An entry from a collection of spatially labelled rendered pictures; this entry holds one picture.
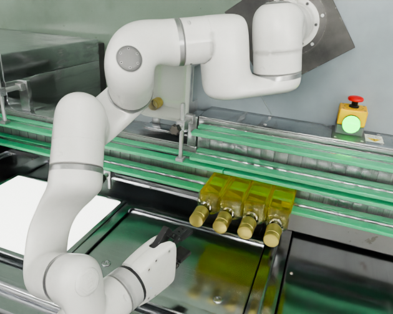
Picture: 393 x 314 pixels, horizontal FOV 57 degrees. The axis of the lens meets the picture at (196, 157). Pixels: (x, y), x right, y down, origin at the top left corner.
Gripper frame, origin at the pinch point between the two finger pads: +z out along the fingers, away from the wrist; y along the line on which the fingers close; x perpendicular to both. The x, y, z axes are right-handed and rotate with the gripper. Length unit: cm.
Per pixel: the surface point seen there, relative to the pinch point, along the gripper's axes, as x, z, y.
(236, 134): 7.0, 32.9, 13.5
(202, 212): 2.1, 10.8, 1.5
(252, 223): -9.1, 14.3, 1.7
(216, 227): -2.6, 9.9, -0.2
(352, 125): -19, 46, 20
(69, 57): 117, 62, 15
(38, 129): 69, 13, 3
